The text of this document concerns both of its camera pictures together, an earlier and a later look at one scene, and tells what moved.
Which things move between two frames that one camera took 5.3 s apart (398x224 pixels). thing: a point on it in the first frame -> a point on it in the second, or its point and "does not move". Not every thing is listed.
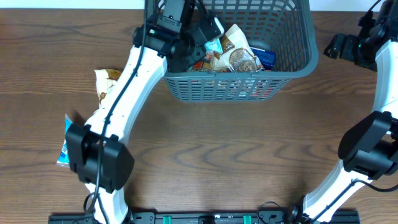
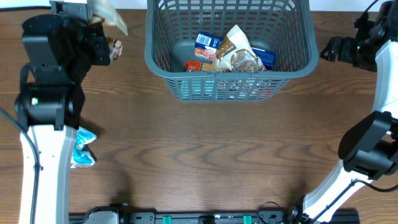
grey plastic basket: x=286 y=25 does not move
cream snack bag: x=105 y=79 -> x=104 y=11
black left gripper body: x=185 y=52 -> x=96 y=51
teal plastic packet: x=214 y=45 -> x=208 y=91
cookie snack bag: x=237 y=55 does not move
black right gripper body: x=350 y=50 does not move
